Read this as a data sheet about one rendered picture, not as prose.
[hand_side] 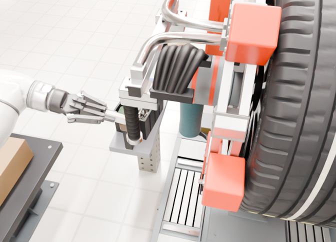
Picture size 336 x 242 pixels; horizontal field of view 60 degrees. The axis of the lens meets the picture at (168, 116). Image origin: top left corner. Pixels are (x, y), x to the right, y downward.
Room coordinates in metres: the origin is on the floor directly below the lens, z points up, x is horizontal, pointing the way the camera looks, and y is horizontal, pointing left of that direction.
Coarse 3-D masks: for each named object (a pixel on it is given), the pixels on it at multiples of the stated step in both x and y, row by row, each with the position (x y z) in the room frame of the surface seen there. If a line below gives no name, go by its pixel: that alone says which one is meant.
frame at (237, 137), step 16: (240, 0) 0.55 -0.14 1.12; (256, 0) 0.55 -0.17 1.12; (224, 64) 0.44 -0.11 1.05; (224, 80) 0.42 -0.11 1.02; (224, 96) 0.40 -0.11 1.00; (240, 96) 0.41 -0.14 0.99; (224, 112) 0.38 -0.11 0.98; (240, 112) 0.38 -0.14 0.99; (224, 128) 0.36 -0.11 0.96; (240, 128) 0.36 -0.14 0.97; (224, 144) 0.58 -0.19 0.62; (240, 144) 0.35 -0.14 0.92
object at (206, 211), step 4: (204, 208) 0.59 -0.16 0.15; (208, 208) 0.59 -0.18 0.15; (204, 212) 0.57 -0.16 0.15; (208, 212) 0.57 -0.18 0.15; (204, 216) 0.55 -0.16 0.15; (208, 216) 0.55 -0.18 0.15; (204, 220) 0.53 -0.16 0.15; (208, 220) 0.53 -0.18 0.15; (284, 220) 0.53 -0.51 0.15; (200, 224) 0.52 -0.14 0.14; (204, 224) 0.51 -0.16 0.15; (200, 228) 0.49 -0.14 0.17; (204, 228) 0.50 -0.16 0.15; (200, 232) 0.47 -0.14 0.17; (204, 232) 0.48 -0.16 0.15; (200, 236) 0.46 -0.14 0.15; (204, 236) 0.46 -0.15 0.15; (288, 236) 0.46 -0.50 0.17; (200, 240) 0.45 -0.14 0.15; (204, 240) 0.45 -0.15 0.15; (288, 240) 0.44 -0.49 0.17
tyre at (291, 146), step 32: (288, 0) 0.49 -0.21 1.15; (320, 0) 0.48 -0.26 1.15; (288, 32) 0.43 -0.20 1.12; (320, 32) 0.42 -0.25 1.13; (288, 64) 0.39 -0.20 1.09; (320, 64) 0.38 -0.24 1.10; (288, 96) 0.35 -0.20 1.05; (320, 96) 0.34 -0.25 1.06; (288, 128) 0.32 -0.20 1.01; (320, 128) 0.31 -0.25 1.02; (256, 160) 0.31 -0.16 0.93; (288, 160) 0.30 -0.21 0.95; (320, 160) 0.28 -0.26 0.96; (256, 192) 0.28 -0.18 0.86; (288, 192) 0.27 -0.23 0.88; (320, 192) 0.26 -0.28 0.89; (320, 224) 0.27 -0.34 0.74
